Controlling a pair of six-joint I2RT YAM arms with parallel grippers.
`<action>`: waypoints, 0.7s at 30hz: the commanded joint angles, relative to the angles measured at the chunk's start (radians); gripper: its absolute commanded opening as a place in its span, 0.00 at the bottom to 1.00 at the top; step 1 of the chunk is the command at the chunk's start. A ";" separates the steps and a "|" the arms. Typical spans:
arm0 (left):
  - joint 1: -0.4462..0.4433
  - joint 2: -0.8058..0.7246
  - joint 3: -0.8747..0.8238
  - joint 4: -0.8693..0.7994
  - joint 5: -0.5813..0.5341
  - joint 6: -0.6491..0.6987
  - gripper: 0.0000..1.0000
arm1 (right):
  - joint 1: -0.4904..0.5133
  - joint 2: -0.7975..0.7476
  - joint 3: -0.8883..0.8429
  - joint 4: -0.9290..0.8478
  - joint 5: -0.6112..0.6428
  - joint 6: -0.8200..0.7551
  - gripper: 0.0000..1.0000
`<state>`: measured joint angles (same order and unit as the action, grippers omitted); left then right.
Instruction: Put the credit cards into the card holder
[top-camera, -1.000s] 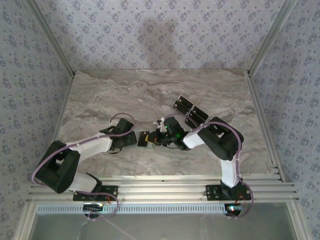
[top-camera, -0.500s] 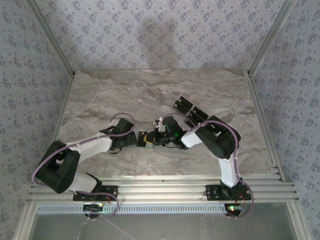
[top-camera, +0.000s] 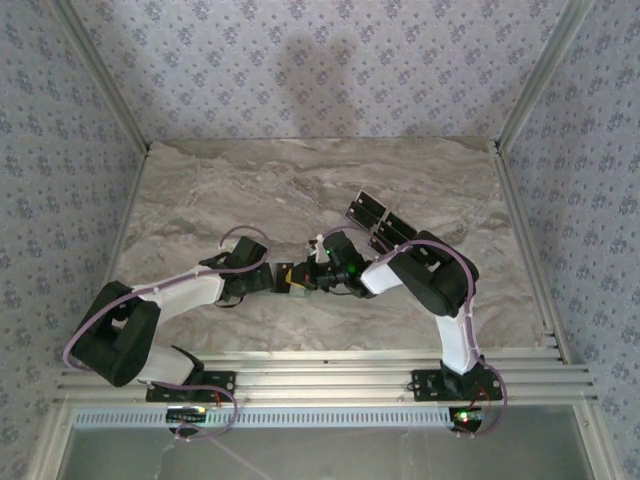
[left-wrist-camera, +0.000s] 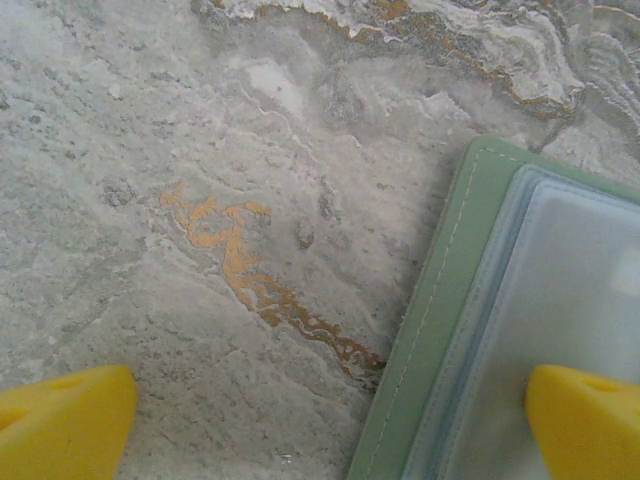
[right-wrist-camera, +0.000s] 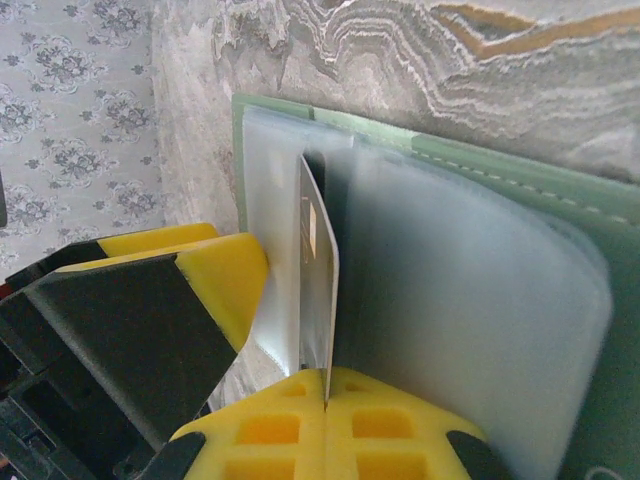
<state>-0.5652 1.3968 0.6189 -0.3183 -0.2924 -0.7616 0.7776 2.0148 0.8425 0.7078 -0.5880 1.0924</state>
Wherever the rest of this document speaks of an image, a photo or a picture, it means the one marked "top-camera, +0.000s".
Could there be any grey slotted cable duct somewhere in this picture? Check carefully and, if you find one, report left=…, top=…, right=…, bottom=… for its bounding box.
left=72, top=405, right=454, bottom=431

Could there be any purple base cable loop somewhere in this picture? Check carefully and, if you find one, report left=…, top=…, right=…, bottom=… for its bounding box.
left=453, top=368, right=509, bottom=440
left=172, top=379, right=241, bottom=444

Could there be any small circuit board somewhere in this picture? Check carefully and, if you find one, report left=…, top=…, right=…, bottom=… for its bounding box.
left=448, top=406, right=490, bottom=432
left=166, top=406, right=210, bottom=425

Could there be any black VIP credit card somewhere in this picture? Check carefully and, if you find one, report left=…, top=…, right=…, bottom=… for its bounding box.
left=375, top=222, right=410, bottom=247
left=343, top=200, right=382, bottom=227
left=383, top=211, right=420, bottom=240
left=368, top=232, right=397, bottom=255
left=357, top=189, right=390, bottom=215
left=273, top=261, right=296, bottom=295

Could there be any aluminium frame leg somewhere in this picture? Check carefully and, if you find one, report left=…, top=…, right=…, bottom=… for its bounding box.
left=572, top=402, right=621, bottom=480
left=27, top=404, right=76, bottom=480

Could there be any aluminium extrusion base beam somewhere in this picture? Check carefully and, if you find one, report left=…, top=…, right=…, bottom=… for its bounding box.
left=53, top=347, right=600, bottom=407

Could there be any tiered card display stand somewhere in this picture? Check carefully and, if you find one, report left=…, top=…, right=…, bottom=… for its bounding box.
left=343, top=189, right=420, bottom=256

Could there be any aluminium table side rail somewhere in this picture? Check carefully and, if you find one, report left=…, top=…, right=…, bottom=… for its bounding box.
left=102, top=147, right=154, bottom=286
left=492, top=139, right=574, bottom=366

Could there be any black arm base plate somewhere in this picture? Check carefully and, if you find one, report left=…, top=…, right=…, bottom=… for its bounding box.
left=409, top=368, right=504, bottom=404
left=145, top=368, right=238, bottom=404

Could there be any aluminium corner post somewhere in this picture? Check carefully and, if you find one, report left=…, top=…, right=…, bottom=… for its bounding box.
left=49, top=0, right=154, bottom=154
left=492, top=0, right=599, bottom=151

